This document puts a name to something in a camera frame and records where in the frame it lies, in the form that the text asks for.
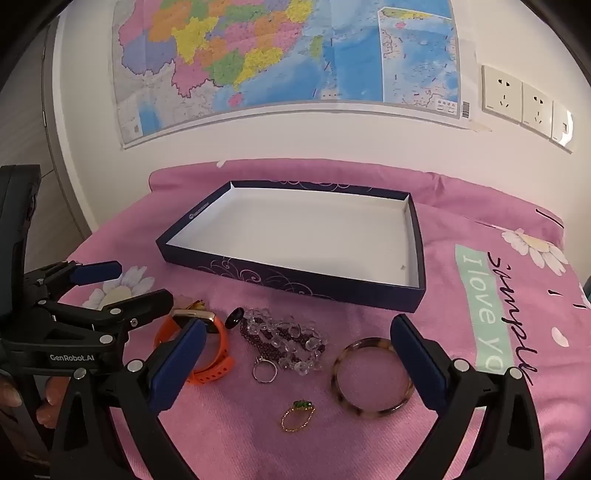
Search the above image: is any dark blue cardboard tray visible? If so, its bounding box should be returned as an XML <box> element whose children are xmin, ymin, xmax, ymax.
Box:
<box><xmin>156</xmin><ymin>180</ymin><xmax>426</xmax><ymax>313</ymax></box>

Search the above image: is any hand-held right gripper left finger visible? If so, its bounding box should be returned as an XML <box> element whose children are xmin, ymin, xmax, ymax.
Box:
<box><xmin>48</xmin><ymin>318</ymin><xmax>208</xmax><ymax>480</ymax></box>

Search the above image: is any grey cabinet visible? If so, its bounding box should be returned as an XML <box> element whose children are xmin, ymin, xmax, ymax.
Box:
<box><xmin>0</xmin><ymin>18</ymin><xmax>100</xmax><ymax>273</ymax></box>

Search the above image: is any white wall socket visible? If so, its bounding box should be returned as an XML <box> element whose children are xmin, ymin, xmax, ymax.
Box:
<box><xmin>522</xmin><ymin>82</ymin><xmax>555</xmax><ymax>138</ymax></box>
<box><xmin>481</xmin><ymin>65</ymin><xmax>525</xmax><ymax>124</ymax></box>

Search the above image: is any purple bead bracelet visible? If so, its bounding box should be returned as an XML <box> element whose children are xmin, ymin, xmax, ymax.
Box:
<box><xmin>239</xmin><ymin>320</ymin><xmax>328</xmax><ymax>365</ymax></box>

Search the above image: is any pink printed blanket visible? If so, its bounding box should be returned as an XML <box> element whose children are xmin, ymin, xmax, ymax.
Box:
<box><xmin>55</xmin><ymin>158</ymin><xmax>591</xmax><ymax>480</ymax></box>

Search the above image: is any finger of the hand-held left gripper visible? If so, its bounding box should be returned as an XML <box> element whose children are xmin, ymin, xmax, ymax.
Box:
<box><xmin>39</xmin><ymin>288</ymin><xmax>175</xmax><ymax>343</ymax></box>
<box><xmin>23</xmin><ymin>260</ymin><xmax>123</xmax><ymax>303</ymax></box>

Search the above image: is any gold ring with green stone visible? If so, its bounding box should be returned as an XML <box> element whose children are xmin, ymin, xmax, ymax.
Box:
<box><xmin>281</xmin><ymin>399</ymin><xmax>317</xmax><ymax>433</ymax></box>

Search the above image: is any silver ring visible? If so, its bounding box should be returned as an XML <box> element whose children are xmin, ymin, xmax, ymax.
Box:
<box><xmin>252</xmin><ymin>357</ymin><xmax>279</xmax><ymax>384</ymax></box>

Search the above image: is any orange smart watch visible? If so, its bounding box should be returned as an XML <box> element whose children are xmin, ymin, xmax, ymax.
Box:
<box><xmin>154</xmin><ymin>308</ymin><xmax>234</xmax><ymax>385</ymax></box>

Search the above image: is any colourful wall map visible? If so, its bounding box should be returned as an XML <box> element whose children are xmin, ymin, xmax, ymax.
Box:
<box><xmin>109</xmin><ymin>0</ymin><xmax>478</xmax><ymax>149</ymax></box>

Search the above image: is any person's left hand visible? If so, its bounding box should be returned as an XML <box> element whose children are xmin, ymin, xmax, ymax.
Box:
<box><xmin>0</xmin><ymin>375</ymin><xmax>71</xmax><ymax>428</ymax></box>

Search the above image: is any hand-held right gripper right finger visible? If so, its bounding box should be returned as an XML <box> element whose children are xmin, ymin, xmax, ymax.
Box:
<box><xmin>390</xmin><ymin>314</ymin><xmax>546</xmax><ymax>480</ymax></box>

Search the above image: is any clear crystal bead bracelet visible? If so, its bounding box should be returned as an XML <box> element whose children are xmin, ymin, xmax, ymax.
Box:
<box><xmin>240</xmin><ymin>308</ymin><xmax>324</xmax><ymax>374</ymax></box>

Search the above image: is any tortoiseshell bangle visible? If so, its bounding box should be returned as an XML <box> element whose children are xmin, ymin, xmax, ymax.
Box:
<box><xmin>330</xmin><ymin>338</ymin><xmax>414</xmax><ymax>418</ymax></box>

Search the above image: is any white wall switch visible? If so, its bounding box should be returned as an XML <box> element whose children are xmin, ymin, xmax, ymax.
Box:
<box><xmin>551</xmin><ymin>102</ymin><xmax>576</xmax><ymax>153</ymax></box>

